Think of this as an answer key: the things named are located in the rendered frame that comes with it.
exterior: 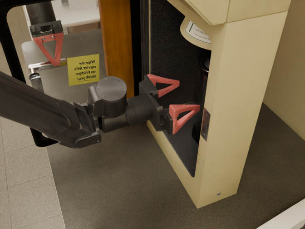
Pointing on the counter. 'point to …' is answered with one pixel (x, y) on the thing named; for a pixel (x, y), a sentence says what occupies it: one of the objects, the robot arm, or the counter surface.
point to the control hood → (209, 10)
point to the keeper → (205, 124)
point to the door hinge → (144, 7)
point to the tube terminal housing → (229, 94)
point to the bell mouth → (194, 34)
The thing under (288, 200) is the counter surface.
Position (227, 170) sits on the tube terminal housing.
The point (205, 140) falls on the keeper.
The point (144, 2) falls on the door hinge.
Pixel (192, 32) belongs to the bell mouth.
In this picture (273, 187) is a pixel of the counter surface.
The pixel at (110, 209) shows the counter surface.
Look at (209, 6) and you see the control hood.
